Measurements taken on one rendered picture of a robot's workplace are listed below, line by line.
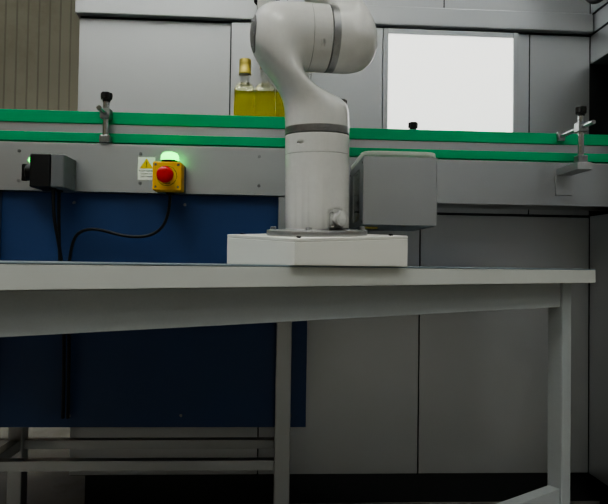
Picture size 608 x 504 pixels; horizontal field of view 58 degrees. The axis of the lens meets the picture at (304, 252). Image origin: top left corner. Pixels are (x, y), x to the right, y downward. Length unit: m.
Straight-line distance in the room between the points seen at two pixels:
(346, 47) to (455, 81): 0.87
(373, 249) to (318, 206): 0.12
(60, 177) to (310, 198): 0.68
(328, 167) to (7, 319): 0.56
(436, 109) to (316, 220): 0.93
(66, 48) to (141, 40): 2.75
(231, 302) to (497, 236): 1.15
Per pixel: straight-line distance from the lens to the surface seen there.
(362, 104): 1.78
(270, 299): 0.93
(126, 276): 0.79
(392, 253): 1.01
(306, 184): 0.99
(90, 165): 1.51
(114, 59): 1.90
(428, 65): 1.87
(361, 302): 1.04
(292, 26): 1.03
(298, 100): 1.02
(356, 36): 1.06
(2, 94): 4.46
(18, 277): 0.76
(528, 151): 1.72
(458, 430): 1.89
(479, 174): 1.63
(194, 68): 1.84
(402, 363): 1.80
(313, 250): 0.90
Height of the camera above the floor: 0.75
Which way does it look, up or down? 1 degrees up
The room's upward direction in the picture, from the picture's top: 1 degrees clockwise
